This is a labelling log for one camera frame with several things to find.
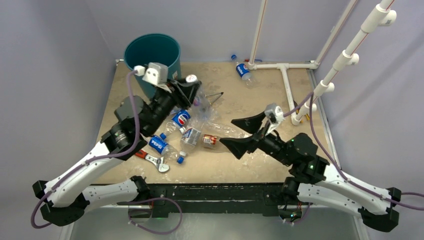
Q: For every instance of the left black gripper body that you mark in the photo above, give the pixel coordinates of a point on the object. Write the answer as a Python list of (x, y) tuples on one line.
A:
[(166, 98)]

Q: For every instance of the yellow black pliers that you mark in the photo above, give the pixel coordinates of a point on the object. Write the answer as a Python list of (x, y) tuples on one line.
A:
[(213, 97)]

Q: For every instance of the long clear bottle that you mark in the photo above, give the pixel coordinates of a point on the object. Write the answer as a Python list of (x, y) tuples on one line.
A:
[(224, 130)]

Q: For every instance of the white PVC pipe frame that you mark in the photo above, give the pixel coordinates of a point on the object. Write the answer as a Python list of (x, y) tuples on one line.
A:
[(380, 16)]

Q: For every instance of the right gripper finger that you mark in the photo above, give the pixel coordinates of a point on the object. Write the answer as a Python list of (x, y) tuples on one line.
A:
[(240, 146), (250, 124)]

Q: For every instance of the loose blue bottle cap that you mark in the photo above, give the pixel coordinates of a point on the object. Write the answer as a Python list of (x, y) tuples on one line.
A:
[(180, 160)]

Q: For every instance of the red label bottle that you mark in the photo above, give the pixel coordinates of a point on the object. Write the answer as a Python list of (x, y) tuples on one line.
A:
[(212, 143)]

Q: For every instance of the purple label clear bottle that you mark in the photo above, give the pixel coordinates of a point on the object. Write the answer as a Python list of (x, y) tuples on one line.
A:
[(200, 109)]

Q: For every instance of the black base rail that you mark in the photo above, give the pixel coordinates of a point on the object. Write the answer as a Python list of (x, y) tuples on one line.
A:
[(266, 199)]

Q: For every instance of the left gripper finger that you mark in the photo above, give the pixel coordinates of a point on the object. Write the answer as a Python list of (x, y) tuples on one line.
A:
[(178, 83), (185, 96)]

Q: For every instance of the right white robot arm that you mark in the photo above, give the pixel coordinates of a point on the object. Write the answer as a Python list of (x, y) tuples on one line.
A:
[(313, 178)]

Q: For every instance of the centre Pepsi bottle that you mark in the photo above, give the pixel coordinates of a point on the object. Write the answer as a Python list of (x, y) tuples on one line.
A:
[(177, 122)]

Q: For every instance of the far Pepsi bottle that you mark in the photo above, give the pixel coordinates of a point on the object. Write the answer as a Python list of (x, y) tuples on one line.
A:
[(243, 72)]

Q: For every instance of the pepsi bottle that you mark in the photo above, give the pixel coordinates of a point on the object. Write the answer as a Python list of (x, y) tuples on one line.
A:
[(177, 122), (243, 72), (165, 150)]

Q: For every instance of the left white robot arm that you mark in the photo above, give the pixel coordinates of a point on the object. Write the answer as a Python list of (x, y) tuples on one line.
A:
[(66, 198)]

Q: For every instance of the teal plastic bin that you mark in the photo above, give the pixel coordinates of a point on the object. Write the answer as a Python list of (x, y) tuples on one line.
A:
[(155, 48)]

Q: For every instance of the white label crushed bottle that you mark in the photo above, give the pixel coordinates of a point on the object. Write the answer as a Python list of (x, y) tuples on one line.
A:
[(189, 139)]

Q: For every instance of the near Pepsi bottle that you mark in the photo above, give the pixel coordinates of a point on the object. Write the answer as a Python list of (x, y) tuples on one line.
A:
[(165, 150)]

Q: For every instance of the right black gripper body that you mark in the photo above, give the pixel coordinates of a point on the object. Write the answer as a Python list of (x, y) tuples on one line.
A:
[(269, 143)]

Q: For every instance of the silver adjustable wrench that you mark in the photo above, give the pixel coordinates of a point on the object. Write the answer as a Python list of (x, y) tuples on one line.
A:
[(158, 162)]

